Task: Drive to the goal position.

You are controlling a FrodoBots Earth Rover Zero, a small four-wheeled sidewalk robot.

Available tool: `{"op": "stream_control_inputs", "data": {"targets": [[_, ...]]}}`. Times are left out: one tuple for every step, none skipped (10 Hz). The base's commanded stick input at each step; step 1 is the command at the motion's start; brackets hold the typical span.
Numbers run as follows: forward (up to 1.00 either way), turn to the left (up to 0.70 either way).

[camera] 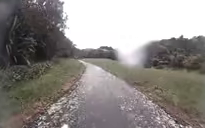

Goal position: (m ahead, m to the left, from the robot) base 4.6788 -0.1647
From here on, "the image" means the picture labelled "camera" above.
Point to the dark wet asphalt path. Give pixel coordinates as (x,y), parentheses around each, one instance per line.
(101,100)

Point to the grass verge with kerb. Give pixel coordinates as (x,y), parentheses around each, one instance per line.
(40,86)

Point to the green grass field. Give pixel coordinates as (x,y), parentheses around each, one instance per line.
(170,83)

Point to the robot's own part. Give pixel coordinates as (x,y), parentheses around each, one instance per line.
(64,126)

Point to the low leafy bushes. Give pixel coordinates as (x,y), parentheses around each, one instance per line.
(25,71)

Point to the wooded hillside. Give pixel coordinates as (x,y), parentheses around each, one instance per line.
(180,53)

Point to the dense dark wood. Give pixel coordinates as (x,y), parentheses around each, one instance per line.
(26,33)

